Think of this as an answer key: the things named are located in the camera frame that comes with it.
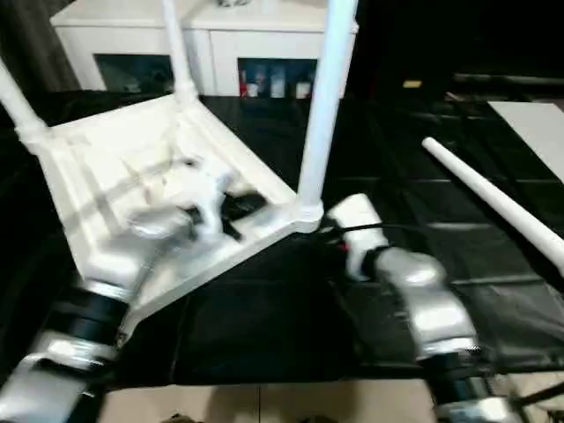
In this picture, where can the white plastic table leg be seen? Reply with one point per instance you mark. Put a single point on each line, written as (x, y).
(484, 185)
(17, 101)
(326, 88)
(178, 53)

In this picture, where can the white plastic table top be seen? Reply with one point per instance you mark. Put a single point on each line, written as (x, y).
(110, 145)

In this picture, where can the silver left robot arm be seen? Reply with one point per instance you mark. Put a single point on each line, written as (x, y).
(114, 264)

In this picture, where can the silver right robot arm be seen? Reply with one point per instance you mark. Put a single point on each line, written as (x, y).
(432, 308)

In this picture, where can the black mat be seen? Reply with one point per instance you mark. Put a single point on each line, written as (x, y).
(396, 198)

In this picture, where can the small white bottle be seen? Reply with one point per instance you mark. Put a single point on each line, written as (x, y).
(302, 90)
(252, 90)
(276, 87)

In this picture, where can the small red item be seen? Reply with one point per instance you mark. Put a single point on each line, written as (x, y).
(243, 83)

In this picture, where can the white cabinet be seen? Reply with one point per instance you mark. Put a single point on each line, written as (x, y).
(242, 35)

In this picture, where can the small yellow tag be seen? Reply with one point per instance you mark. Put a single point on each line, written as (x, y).
(412, 83)

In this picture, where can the dark patterned ornament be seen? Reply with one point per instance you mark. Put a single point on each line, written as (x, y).
(227, 2)

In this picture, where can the white flat board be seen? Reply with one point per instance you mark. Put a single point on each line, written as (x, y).
(533, 128)

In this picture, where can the black side table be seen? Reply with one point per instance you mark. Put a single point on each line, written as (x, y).
(506, 81)

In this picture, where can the grey curtain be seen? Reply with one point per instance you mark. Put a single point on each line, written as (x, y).
(35, 44)

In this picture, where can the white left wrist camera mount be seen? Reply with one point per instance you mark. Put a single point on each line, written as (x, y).
(207, 198)

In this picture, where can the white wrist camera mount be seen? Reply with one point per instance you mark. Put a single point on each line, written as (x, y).
(361, 220)
(207, 198)

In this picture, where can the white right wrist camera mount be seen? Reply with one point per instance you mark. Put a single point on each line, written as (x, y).
(361, 220)

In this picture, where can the black folding table frame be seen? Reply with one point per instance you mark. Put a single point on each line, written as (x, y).
(542, 394)

